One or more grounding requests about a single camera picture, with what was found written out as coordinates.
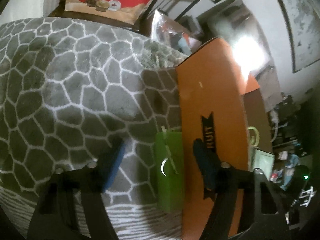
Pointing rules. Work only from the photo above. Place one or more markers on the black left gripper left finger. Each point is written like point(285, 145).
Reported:
point(108, 165)

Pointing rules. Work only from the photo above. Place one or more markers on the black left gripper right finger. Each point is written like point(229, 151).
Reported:
point(209, 165)

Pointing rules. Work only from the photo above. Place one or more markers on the green rectangular power bank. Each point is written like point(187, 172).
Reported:
point(170, 170)

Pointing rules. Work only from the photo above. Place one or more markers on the green tissue pack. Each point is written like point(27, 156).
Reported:
point(263, 160)

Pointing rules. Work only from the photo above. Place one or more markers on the orange cardboard box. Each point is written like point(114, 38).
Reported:
point(212, 87)

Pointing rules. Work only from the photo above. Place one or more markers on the grey patterned plush blanket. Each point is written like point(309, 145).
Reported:
point(69, 89)

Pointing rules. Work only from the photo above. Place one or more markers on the white drying rack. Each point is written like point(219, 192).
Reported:
point(306, 196)

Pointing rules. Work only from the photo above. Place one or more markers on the cluttered open cardboard box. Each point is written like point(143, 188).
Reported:
point(184, 37)

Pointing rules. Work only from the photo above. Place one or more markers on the framed ink painting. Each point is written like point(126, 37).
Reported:
point(302, 22)

